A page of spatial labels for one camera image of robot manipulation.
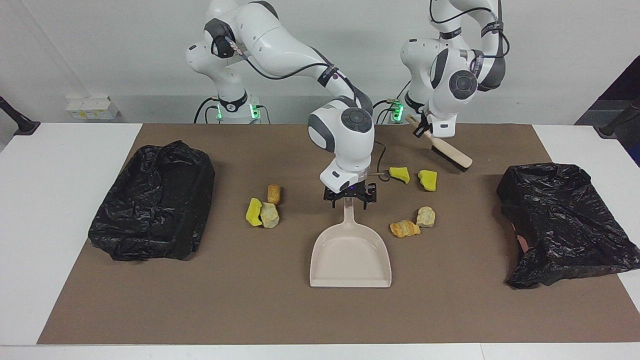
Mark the beige plastic dustpan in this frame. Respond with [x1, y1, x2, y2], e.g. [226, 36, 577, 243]
[309, 201, 393, 289]

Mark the beige hand brush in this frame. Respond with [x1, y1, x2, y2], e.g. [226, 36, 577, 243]
[405, 114, 473, 172]

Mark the dark background panel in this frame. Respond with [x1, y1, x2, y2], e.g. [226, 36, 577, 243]
[575, 55, 640, 168]

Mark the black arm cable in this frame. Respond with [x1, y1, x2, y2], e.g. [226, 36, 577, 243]
[212, 30, 392, 177]
[427, 0, 511, 63]

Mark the black right base cable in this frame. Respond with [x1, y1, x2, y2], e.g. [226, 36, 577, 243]
[193, 97, 221, 124]

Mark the black left base cable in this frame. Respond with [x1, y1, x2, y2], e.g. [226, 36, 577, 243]
[374, 79, 412, 124]

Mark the black stand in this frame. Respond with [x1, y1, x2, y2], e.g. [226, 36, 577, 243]
[598, 97, 640, 139]
[0, 95, 41, 137]

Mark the orange striped croissant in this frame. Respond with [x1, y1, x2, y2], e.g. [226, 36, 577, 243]
[390, 220, 421, 239]

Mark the black trash bag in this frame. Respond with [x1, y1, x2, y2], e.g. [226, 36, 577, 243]
[88, 140, 216, 262]
[496, 162, 640, 290]

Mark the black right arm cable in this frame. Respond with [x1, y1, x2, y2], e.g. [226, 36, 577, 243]
[212, 30, 392, 177]

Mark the white socket box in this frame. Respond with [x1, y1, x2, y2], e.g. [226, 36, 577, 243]
[65, 95, 121, 121]

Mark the black base cable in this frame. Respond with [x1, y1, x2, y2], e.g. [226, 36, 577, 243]
[374, 79, 412, 124]
[193, 97, 221, 124]

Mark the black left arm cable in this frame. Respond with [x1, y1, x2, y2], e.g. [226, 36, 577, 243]
[427, 0, 511, 63]

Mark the yellow green sponge piece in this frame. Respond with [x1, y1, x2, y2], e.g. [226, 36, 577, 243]
[245, 197, 264, 227]

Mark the brown table mat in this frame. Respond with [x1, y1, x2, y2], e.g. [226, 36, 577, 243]
[37, 123, 640, 346]

